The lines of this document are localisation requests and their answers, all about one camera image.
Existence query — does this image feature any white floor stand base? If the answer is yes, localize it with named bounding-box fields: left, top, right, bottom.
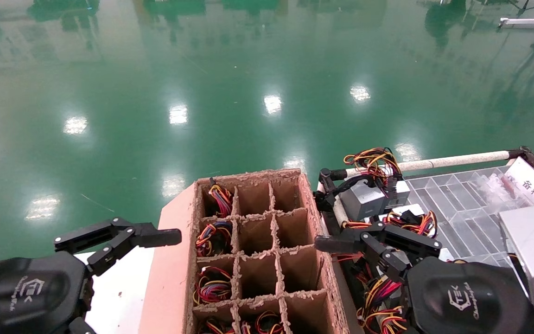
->
left=499, top=15, right=534, bottom=31

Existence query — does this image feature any brown cardboard divider grid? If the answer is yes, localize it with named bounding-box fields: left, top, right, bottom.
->
left=188, top=174, right=342, bottom=334

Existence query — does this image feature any long white padded rack tube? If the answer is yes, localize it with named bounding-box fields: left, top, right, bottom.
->
left=345, top=150, right=512, bottom=180

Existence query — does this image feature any power supply with coloured wires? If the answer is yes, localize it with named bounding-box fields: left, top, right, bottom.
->
left=242, top=311, right=285, bottom=334
left=208, top=178, right=234, bottom=218
left=196, top=220, right=233, bottom=257
left=200, top=317, right=236, bottom=334
left=193, top=266, right=233, bottom=305

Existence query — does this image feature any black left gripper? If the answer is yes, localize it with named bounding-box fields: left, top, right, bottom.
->
left=0, top=217, right=134, bottom=334

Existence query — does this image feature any white sign with Chinese text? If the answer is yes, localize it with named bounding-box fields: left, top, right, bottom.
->
left=501, top=157, right=534, bottom=232

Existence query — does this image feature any dark grey power supply box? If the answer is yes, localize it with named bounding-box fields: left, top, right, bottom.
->
left=339, top=179, right=387, bottom=222

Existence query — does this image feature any black rack tube joint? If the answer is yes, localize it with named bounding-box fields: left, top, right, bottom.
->
left=507, top=146, right=534, bottom=168
left=319, top=167, right=349, bottom=195

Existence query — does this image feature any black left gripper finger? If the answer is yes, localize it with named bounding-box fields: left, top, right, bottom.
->
left=86, top=223, right=183, bottom=277

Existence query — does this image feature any short white padded rack tube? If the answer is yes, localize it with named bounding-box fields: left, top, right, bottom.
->
left=331, top=199, right=349, bottom=229

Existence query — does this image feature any clear plastic compartment tray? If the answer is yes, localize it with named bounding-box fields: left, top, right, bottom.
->
left=404, top=166, right=534, bottom=279

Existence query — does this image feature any clear bag of small parts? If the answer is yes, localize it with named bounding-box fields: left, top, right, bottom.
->
left=473, top=173, right=529, bottom=210

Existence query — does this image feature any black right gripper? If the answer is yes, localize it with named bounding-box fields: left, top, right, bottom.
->
left=314, top=221, right=532, bottom=334

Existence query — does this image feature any pink cardboard box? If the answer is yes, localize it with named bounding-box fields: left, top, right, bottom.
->
left=138, top=168, right=351, bottom=334

